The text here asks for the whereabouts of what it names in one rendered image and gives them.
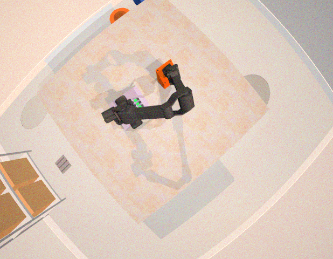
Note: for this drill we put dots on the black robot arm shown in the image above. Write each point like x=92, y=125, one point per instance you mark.
x=125, y=112

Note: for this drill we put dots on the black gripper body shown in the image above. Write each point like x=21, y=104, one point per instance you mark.
x=136, y=123

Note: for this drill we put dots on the lilac switch panel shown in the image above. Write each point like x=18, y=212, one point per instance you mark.
x=137, y=98

